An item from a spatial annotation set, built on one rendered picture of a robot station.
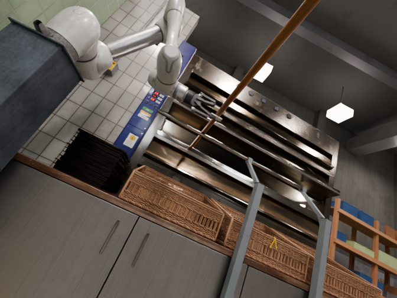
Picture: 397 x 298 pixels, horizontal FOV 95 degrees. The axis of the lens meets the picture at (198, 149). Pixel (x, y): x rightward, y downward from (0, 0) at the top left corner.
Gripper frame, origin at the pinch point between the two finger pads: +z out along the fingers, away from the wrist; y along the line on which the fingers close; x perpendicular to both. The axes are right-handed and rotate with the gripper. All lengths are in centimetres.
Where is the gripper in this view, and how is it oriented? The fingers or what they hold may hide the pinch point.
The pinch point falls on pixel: (217, 113)
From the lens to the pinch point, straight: 103.8
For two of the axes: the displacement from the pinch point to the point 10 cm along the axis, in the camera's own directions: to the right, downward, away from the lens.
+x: 2.7, -2.7, -9.2
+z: 8.8, 4.6, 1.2
